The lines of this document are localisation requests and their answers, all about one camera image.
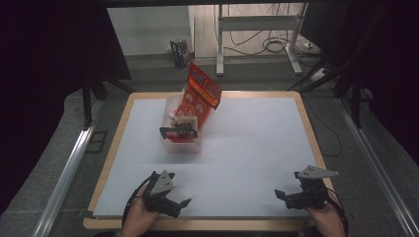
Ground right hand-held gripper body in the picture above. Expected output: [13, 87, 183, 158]
[293, 164, 340, 211]

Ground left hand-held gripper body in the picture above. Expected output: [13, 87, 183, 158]
[141, 169, 176, 212]

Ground clear plastic container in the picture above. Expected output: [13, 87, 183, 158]
[159, 94, 206, 155]

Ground small red and black packet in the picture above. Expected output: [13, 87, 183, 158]
[158, 125, 200, 143]

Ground clear spout pouch red edge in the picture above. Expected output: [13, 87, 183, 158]
[167, 111, 200, 133]

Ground large red snack bag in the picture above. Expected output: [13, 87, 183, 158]
[171, 61, 223, 133]

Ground person's right hand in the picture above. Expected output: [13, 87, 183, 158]
[306, 197, 348, 237]

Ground person's left hand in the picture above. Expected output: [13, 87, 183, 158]
[121, 186, 161, 237]

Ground white table mat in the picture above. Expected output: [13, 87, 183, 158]
[93, 97, 319, 219]

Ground black stand legs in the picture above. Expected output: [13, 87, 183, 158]
[286, 55, 374, 130]
[80, 74, 135, 131]

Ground white power strip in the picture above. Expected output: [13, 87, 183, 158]
[309, 67, 329, 83]

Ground dark curtain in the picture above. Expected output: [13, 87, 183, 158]
[0, 0, 133, 215]
[299, 0, 419, 166]

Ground white metal stand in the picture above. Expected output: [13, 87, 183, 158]
[214, 3, 309, 78]

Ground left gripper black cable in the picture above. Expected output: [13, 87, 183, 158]
[121, 170, 158, 229]

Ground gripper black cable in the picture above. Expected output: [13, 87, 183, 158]
[325, 187, 350, 237]
[121, 170, 158, 229]

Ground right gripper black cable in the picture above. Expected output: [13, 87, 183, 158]
[325, 187, 350, 237]

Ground thin black floor cable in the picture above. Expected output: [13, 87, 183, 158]
[303, 98, 344, 158]

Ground aluminium rail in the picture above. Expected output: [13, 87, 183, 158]
[335, 97, 419, 237]
[32, 98, 107, 237]

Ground black floor cables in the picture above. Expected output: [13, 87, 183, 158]
[226, 3, 318, 57]

